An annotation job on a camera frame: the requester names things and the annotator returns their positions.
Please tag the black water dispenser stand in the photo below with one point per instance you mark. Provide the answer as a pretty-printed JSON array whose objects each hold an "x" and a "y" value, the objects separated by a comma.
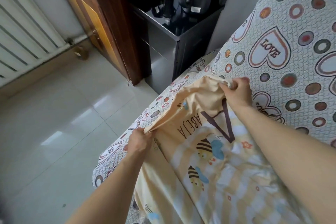
[{"x": 170, "y": 42}]

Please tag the quilted heart print sofa cover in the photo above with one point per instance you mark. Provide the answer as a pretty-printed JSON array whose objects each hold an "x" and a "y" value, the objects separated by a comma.
[{"x": 275, "y": 55}]

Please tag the person's right thumb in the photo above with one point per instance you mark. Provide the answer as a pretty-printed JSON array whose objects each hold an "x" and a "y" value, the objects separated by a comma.
[{"x": 225, "y": 87}]

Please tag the yellow bee print bedsheet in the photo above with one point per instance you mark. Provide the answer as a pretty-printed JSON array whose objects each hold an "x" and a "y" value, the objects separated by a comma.
[{"x": 210, "y": 158}]

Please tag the white wall radiator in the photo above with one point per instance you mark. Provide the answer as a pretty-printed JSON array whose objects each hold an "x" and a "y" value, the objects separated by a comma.
[{"x": 23, "y": 29}]

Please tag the person's left hand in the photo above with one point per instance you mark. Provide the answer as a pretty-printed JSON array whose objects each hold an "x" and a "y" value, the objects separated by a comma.
[{"x": 137, "y": 142}]

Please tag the brown wooden cabinet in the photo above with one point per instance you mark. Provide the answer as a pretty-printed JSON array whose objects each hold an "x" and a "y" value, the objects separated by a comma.
[{"x": 105, "y": 13}]

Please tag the person's right forearm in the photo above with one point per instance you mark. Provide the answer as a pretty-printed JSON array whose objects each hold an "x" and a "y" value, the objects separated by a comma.
[{"x": 288, "y": 153}]

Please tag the person's right hand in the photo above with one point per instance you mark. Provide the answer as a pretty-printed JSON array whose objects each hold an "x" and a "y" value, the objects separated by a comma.
[{"x": 237, "y": 92}]

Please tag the person's left forearm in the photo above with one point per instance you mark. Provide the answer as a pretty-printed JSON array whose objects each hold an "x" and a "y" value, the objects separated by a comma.
[{"x": 105, "y": 189}]

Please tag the person's left thumb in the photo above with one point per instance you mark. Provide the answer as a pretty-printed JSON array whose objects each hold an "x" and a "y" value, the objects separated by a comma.
[{"x": 149, "y": 133}]

